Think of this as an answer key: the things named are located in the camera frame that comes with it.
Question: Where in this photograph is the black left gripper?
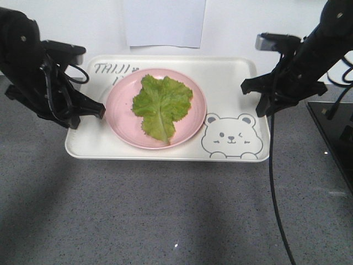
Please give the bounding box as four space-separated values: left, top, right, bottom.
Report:
5 59 106 129

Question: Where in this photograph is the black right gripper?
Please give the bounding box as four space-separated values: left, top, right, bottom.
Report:
240 46 327 117

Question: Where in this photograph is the pink round plate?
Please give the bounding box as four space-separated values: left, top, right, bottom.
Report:
106 68 207 149

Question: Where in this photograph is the cream bear serving tray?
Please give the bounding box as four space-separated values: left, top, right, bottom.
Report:
65 55 270 162

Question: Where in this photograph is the green lettuce leaf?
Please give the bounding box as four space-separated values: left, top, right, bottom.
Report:
132 75 193 144

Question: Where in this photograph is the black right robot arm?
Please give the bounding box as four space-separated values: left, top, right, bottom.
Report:
241 1 352 117

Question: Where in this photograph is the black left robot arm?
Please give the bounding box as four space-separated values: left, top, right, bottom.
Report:
1 8 105 129

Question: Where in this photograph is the black glass cooktop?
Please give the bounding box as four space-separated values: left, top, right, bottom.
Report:
307 101 352 190

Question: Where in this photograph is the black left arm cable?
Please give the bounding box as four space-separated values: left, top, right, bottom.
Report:
38 59 90 122

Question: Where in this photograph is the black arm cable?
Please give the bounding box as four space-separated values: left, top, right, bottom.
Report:
269 55 297 265
38 59 90 122

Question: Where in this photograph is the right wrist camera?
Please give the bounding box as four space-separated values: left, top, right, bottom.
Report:
255 33 301 54

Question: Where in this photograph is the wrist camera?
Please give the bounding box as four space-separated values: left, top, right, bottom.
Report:
255 33 301 54
41 40 86 65

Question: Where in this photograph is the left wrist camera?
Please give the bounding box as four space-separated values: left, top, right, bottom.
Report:
41 40 86 65

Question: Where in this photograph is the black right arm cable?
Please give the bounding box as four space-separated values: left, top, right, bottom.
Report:
269 55 297 265

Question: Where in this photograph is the white paper sheet on wall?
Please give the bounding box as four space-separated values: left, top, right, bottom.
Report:
123 0 206 48

